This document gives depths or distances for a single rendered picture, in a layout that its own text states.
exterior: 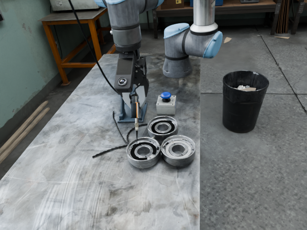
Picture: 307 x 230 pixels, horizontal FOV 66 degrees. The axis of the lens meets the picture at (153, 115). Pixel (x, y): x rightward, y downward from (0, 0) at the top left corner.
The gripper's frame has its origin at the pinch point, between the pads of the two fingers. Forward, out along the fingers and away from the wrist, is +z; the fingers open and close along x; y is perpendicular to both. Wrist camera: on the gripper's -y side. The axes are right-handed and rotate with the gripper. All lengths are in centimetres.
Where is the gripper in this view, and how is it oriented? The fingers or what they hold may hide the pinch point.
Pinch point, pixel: (135, 107)
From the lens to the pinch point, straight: 75.2
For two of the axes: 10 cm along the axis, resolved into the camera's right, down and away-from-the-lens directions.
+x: -9.9, 0.0, 1.4
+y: 1.1, -6.0, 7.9
